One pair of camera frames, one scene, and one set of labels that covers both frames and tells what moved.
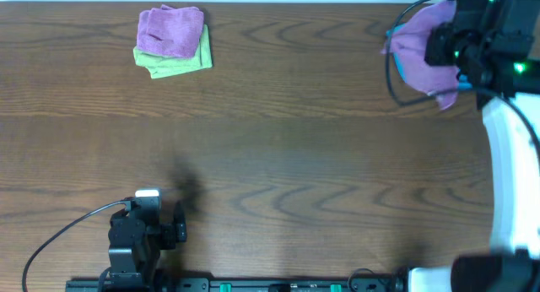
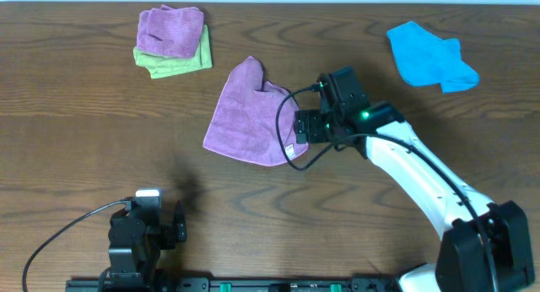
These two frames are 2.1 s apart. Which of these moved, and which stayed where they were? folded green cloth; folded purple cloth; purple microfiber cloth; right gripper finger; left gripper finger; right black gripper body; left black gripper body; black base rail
Moved: right black gripper body; purple microfiber cloth; right gripper finger
Stayed: folded green cloth; left gripper finger; black base rail; left black gripper body; folded purple cloth
